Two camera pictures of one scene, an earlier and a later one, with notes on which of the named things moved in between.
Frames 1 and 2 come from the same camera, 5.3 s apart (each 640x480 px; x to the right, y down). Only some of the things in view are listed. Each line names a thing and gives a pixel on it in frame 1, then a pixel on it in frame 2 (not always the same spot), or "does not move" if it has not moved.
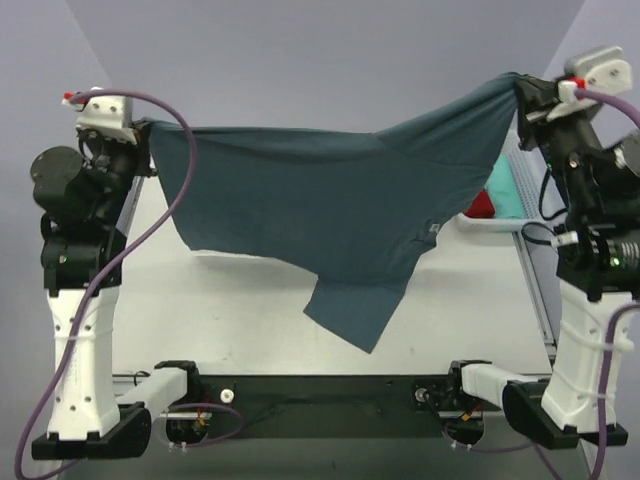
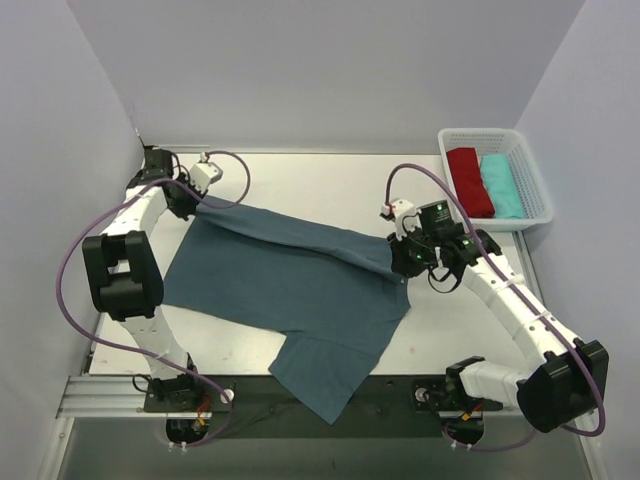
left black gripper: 141,145 → 185,203
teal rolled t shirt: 504,191 does not move
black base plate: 322,406 does not move
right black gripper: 528,98 → 403,259
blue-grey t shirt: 350,209 → 333,296
